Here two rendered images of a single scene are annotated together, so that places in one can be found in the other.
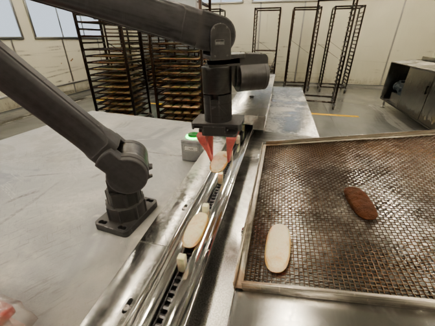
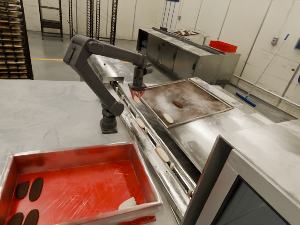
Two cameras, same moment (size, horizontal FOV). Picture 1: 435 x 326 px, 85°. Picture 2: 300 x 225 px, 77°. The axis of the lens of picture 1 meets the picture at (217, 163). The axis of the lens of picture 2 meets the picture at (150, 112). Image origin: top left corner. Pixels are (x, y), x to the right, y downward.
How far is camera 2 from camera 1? 0.81 m
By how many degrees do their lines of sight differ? 39
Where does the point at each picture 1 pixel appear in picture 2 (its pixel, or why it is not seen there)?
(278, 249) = (169, 118)
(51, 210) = (73, 134)
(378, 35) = (126, 7)
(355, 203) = (177, 104)
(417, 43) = (147, 15)
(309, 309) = (181, 126)
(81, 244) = (105, 139)
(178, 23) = (137, 59)
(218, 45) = (144, 64)
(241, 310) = (170, 131)
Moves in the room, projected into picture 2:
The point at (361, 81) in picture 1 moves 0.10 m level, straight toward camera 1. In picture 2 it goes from (121, 37) to (121, 37)
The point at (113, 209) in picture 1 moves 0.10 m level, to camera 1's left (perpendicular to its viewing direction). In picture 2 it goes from (110, 124) to (92, 128)
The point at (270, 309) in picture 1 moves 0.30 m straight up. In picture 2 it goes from (175, 128) to (189, 77)
